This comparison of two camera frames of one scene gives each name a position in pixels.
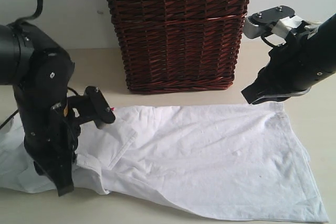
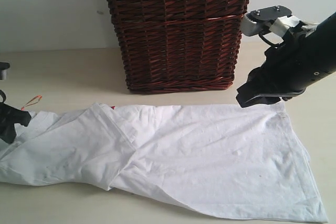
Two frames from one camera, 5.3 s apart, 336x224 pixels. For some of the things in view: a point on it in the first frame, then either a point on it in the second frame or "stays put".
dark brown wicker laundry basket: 180,32 stays put
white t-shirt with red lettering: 244,159 stays put
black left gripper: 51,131 -> 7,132
